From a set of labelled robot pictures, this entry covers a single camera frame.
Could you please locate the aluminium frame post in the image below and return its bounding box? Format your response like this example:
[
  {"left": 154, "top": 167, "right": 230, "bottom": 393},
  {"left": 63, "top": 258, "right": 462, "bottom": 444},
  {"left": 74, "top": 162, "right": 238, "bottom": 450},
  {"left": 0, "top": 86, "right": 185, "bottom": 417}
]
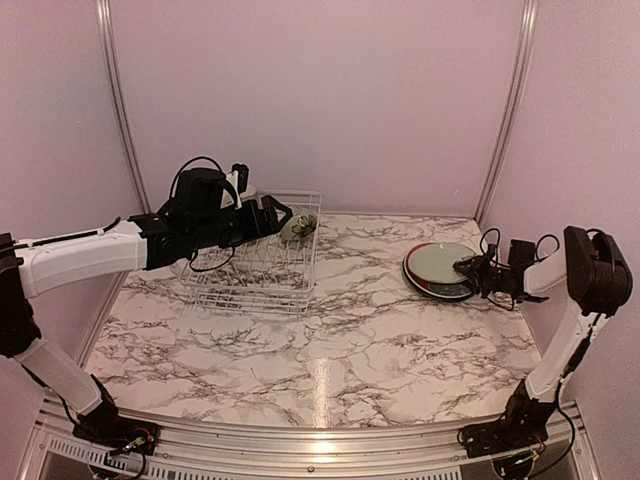
[
  {"left": 96, "top": 0, "right": 151, "bottom": 213},
  {"left": 474, "top": 0, "right": 539, "bottom": 224}
]

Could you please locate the left aluminium frame post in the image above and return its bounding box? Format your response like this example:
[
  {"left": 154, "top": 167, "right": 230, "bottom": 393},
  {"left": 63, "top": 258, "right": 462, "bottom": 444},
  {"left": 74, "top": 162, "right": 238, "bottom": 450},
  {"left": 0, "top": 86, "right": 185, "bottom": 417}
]
[{"left": 96, "top": 0, "right": 151, "bottom": 213}]

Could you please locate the green floral bowl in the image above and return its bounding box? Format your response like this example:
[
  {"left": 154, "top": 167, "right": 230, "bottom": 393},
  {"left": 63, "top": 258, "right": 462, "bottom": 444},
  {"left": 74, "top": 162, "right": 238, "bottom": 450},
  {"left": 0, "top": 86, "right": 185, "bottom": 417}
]
[{"left": 279, "top": 206, "right": 318, "bottom": 242}]

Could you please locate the red floral plate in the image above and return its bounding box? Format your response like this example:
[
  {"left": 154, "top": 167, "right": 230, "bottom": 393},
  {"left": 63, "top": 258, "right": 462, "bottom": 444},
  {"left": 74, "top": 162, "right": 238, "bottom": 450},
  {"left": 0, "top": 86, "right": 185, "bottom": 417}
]
[{"left": 403, "top": 243, "right": 476, "bottom": 300}]

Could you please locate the front aluminium rail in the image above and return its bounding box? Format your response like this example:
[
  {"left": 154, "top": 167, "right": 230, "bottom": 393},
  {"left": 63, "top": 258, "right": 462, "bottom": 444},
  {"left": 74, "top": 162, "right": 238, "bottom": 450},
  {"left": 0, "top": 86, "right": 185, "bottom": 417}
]
[{"left": 29, "top": 407, "right": 601, "bottom": 480}]

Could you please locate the white wire dish rack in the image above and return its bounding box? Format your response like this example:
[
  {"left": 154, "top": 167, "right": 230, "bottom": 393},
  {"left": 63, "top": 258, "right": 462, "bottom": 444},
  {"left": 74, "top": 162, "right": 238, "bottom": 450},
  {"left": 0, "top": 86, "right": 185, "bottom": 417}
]
[{"left": 172, "top": 190, "right": 322, "bottom": 316}]

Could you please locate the right aluminium frame post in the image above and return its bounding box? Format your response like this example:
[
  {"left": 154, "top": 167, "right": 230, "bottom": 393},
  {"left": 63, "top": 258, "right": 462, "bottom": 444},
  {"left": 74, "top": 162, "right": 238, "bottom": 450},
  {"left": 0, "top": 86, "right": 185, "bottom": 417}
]
[{"left": 474, "top": 0, "right": 539, "bottom": 224}]

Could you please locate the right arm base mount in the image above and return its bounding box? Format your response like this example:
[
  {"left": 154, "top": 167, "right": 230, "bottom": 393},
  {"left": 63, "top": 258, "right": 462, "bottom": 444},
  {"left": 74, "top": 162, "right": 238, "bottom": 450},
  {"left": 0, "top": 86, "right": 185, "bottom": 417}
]
[{"left": 457, "top": 419, "right": 548, "bottom": 479}]

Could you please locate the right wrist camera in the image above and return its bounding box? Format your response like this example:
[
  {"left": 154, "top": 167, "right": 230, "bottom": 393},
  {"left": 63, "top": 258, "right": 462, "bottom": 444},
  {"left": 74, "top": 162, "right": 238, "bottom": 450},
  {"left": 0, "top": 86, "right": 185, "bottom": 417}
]
[{"left": 507, "top": 239, "right": 537, "bottom": 270}]

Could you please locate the black striped plate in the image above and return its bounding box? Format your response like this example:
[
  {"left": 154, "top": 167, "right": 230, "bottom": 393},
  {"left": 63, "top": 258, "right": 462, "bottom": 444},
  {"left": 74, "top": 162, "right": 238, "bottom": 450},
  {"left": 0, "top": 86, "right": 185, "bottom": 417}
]
[{"left": 403, "top": 266, "right": 474, "bottom": 303}]

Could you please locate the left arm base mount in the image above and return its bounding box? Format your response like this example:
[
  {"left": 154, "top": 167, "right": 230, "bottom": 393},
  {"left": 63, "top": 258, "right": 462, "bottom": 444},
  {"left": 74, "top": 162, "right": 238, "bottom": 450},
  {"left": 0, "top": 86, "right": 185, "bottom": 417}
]
[{"left": 70, "top": 416, "right": 160, "bottom": 479}]

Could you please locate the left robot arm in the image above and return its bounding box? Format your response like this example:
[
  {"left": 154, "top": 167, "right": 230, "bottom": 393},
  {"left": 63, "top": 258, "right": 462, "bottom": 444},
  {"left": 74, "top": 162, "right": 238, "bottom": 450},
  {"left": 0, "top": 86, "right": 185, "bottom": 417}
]
[{"left": 1, "top": 156, "right": 293, "bottom": 445}]

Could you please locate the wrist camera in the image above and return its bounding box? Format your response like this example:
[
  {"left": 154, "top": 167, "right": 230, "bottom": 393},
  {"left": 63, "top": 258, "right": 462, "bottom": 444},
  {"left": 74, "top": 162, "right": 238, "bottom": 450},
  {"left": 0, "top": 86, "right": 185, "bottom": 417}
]
[
  {"left": 507, "top": 239, "right": 537, "bottom": 270},
  {"left": 221, "top": 163, "right": 249, "bottom": 209}
]

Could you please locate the floral ceramic mug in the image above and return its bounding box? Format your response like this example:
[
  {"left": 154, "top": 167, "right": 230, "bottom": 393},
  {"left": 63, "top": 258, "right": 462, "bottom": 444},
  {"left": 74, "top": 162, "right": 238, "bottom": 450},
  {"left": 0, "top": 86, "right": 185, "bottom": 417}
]
[{"left": 240, "top": 184, "right": 259, "bottom": 202}]

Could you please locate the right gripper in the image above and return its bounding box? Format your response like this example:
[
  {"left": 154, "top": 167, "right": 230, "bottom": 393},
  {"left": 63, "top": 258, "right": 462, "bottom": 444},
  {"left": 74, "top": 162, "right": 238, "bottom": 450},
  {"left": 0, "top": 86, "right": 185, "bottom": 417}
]
[{"left": 453, "top": 252, "right": 513, "bottom": 298}]

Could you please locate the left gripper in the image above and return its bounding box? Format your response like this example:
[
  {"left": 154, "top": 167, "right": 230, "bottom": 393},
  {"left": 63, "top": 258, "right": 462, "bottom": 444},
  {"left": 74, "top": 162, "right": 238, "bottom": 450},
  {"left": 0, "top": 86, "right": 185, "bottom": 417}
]
[{"left": 190, "top": 194, "right": 292, "bottom": 250}]

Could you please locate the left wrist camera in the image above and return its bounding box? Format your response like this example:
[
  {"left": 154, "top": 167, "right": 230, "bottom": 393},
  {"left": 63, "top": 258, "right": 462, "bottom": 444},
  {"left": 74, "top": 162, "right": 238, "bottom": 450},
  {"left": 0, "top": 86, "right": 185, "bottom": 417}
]
[{"left": 221, "top": 163, "right": 249, "bottom": 209}]

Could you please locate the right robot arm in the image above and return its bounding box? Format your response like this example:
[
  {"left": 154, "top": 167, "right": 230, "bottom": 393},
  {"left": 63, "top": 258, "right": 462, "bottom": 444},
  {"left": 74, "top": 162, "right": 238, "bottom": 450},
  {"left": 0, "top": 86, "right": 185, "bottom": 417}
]
[{"left": 453, "top": 226, "right": 633, "bottom": 456}]

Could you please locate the green floral plate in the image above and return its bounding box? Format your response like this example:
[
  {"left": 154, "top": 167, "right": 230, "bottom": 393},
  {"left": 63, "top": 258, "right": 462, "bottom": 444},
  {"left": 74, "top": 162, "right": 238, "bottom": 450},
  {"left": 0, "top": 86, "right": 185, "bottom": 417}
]
[{"left": 408, "top": 242, "right": 482, "bottom": 298}]

